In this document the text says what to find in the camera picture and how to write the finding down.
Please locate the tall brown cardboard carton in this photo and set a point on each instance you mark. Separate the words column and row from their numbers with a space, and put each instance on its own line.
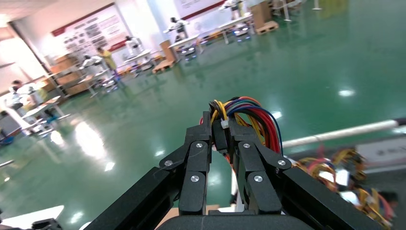
column 168, row 50

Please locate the white wall banner red stripe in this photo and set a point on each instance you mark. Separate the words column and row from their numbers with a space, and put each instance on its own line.
column 196, row 6

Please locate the person in white shirt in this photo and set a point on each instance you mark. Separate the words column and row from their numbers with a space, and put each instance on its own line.
column 19, row 95

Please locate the brown cardboard box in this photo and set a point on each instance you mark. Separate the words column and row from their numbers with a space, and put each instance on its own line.
column 214, row 209

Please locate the white pipe cart frame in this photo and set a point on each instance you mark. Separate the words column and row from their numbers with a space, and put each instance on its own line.
column 342, row 131

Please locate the large brown cardboard carton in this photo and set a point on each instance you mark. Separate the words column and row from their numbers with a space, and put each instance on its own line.
column 261, row 14

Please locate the white wall notice board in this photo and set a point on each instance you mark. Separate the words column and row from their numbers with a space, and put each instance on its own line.
column 92, row 31

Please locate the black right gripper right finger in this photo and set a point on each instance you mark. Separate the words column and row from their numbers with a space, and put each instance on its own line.
column 253, row 158

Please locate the wooden pallet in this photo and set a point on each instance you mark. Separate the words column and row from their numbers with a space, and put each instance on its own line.
column 267, row 27
column 163, row 66

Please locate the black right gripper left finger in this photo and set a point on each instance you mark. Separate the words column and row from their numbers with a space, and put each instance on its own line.
column 196, row 165

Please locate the white work table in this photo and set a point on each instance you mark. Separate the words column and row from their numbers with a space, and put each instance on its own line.
column 234, row 22
column 185, row 40
column 138, row 57
column 41, row 109

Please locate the stacked brown cartons rack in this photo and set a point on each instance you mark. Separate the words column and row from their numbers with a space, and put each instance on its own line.
column 65, row 68

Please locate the person in yellow jacket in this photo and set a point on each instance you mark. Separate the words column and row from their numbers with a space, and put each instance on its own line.
column 107, row 58

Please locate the white humanoid robot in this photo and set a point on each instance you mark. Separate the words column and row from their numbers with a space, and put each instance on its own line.
column 236, row 6
column 92, row 61
column 177, row 27
column 133, row 44

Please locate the silver power supply white label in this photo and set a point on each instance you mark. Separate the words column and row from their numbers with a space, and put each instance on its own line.
column 383, row 152

